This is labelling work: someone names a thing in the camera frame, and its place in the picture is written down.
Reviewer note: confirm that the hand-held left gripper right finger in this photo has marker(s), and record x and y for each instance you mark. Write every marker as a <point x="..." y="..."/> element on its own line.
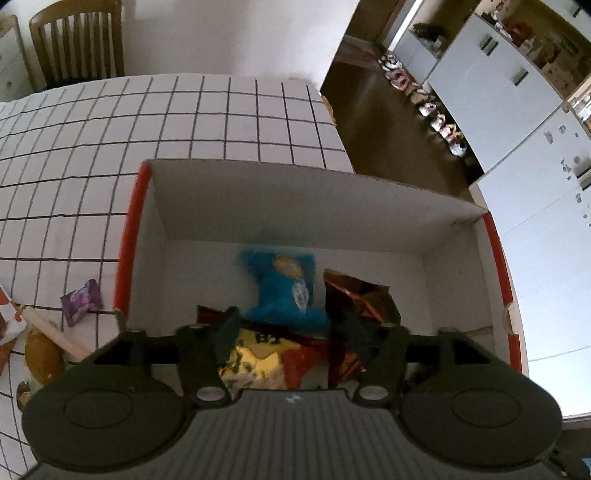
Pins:
<point x="364" y="341"/>

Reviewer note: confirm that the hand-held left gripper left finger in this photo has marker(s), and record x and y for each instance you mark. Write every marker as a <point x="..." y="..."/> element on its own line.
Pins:
<point x="228" y="332"/>

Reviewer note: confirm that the red snack packet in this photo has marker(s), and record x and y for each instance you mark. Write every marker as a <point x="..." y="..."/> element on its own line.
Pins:
<point x="207" y="316"/>

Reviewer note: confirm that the yellow snack packet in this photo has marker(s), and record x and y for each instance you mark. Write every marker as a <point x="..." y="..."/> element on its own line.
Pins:
<point x="258" y="360"/>

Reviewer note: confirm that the orange brown snack packet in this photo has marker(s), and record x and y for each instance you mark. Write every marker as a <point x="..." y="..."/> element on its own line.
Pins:
<point x="355" y="300"/>

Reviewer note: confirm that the blue snack packet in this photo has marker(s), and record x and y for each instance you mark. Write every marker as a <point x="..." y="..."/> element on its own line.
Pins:
<point x="277" y="300"/>

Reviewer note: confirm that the white cardboard box red rim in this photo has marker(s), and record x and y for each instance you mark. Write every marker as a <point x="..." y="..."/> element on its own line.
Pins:
<point x="300" y="207"/>

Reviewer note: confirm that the purple snack packet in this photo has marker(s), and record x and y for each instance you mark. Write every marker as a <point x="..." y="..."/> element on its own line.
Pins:
<point x="82" y="300"/>

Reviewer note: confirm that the wooden spoon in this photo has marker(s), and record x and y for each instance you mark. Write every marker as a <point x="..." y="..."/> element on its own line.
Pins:
<point x="51" y="328"/>

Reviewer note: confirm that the small brown packaged cake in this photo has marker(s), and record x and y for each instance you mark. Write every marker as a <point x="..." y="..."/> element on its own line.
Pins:
<point x="24" y="392"/>

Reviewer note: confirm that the white orange snack packet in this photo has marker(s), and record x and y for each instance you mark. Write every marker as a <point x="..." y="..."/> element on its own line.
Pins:
<point x="7" y="318"/>

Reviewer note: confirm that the white checkered tablecloth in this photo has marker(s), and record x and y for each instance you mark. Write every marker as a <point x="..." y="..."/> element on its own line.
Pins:
<point x="138" y="129"/>

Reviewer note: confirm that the row of shoes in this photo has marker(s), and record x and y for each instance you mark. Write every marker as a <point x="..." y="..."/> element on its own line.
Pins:
<point x="429" y="115"/>

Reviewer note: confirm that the patterned door rug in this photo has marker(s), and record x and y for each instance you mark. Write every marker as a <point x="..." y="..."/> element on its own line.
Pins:
<point x="360" y="50"/>

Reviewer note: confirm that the dark clutter pile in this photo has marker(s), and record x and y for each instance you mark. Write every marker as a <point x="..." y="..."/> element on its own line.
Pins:
<point x="427" y="31"/>

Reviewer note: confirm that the brown wooden chair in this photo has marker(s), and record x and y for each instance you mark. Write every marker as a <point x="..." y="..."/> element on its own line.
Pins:
<point x="78" y="46"/>

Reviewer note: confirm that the white wood-topped side cabinet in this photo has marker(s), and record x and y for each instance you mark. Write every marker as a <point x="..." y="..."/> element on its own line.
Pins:
<point x="11" y="64"/>

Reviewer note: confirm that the group of shelf ornaments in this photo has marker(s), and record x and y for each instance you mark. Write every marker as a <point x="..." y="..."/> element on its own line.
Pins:
<point x="521" y="32"/>

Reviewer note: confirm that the grey wooden wall cabinet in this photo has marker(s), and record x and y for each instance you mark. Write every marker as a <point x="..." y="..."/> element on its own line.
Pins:
<point x="508" y="138"/>

